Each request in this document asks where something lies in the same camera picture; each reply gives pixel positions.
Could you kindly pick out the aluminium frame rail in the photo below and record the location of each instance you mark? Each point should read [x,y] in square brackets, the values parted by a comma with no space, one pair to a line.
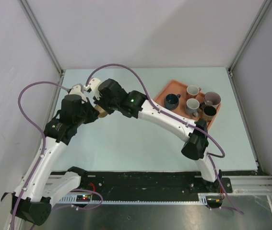
[40,34]

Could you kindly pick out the white cable duct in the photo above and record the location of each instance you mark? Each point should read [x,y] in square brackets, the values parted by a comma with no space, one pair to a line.
[180,199]

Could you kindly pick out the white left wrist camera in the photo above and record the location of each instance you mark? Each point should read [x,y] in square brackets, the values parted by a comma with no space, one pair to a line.
[78,89]

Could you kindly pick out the salmon plastic tray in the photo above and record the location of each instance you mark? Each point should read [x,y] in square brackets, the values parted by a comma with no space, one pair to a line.
[176,87]

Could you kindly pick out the dark blue mug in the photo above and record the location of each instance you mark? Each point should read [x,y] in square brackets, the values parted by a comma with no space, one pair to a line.
[171,101]

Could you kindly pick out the purple mug black handle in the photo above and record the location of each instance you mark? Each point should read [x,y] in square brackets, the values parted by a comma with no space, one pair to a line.
[212,99]

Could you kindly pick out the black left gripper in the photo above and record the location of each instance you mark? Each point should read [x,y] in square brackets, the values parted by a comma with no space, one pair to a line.
[94,113]

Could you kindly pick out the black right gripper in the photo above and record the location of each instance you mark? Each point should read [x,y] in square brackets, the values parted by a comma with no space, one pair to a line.
[100,102]

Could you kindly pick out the pink mug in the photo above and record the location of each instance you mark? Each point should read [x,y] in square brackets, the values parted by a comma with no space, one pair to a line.
[192,91]

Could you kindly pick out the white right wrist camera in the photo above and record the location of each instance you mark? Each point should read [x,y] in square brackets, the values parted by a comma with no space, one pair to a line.
[93,85]

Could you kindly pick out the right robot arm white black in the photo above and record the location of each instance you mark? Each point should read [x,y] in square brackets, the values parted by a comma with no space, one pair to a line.
[194,134]

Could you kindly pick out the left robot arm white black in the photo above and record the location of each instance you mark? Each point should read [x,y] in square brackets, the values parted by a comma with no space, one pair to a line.
[32,201]

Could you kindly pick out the brown mug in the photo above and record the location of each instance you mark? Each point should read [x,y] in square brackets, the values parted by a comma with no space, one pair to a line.
[207,113]

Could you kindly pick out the grey mug heart print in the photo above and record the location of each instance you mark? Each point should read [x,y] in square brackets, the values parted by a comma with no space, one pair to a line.
[192,106]

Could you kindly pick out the orange mug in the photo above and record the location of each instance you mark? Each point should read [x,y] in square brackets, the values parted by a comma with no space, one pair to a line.
[102,112]

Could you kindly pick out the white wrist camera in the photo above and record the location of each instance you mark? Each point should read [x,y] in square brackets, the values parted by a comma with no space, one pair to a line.
[78,89]
[93,85]

